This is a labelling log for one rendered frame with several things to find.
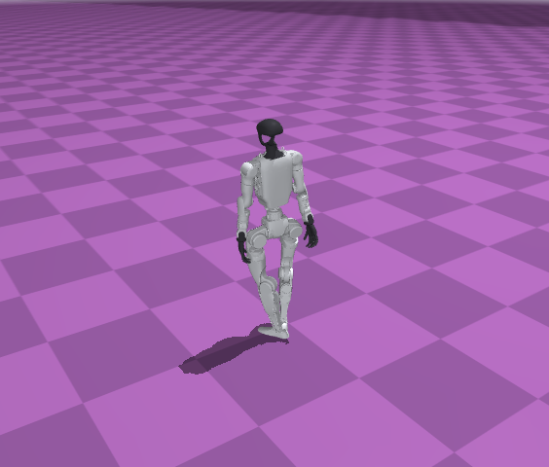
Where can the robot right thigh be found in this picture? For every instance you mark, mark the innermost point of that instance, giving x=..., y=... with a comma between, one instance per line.
x=289, y=242

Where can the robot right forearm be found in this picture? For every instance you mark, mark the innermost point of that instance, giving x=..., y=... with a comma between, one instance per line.
x=304, y=205

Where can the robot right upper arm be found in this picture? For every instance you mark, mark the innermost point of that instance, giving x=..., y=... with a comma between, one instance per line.
x=298, y=185

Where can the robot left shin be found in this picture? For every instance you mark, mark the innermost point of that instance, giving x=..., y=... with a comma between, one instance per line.
x=270, y=302

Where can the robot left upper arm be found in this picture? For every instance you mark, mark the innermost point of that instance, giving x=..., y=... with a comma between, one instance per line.
x=248, y=171

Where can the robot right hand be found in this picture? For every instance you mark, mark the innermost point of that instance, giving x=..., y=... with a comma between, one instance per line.
x=311, y=232

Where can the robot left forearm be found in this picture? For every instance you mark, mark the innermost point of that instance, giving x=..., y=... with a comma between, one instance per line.
x=243, y=215

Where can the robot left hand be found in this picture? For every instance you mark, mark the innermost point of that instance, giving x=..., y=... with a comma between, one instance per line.
x=241, y=239

